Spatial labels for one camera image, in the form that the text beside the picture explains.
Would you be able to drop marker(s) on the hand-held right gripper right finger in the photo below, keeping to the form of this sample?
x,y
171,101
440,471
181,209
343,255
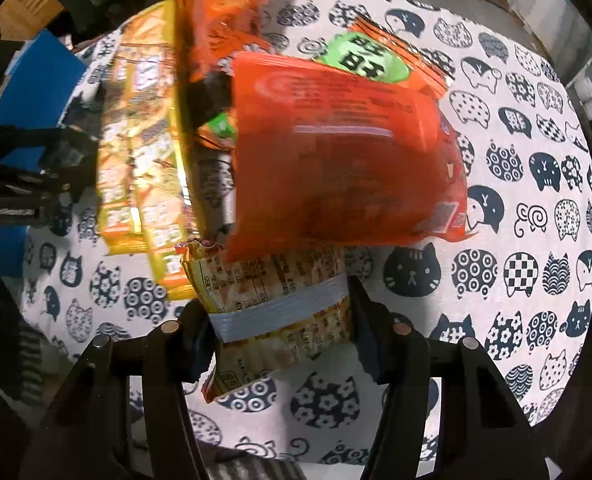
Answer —
x,y
371,357

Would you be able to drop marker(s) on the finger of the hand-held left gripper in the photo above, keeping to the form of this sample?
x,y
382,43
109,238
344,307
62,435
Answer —
x,y
51,142
36,180

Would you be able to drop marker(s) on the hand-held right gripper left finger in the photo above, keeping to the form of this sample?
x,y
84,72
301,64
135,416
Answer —
x,y
202,345

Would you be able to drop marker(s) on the blue cardboard box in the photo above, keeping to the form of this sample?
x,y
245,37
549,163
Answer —
x,y
31,90

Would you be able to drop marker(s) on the long yellow snack packet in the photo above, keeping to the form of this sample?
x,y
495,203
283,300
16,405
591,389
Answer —
x,y
163,185
118,160

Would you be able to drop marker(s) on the pale yellow cracker packet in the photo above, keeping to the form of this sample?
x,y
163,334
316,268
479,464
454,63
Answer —
x,y
276,285

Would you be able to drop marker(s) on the large red snack packet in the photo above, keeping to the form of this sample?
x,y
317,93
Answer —
x,y
336,160

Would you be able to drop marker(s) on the orange snack packet dark contents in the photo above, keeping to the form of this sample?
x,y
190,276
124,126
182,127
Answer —
x,y
226,10

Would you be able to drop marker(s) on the orange packet with green label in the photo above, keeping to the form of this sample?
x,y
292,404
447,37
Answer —
x,y
361,55

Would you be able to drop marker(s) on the dark striped clothing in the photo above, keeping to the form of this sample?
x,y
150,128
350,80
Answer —
x,y
26,360

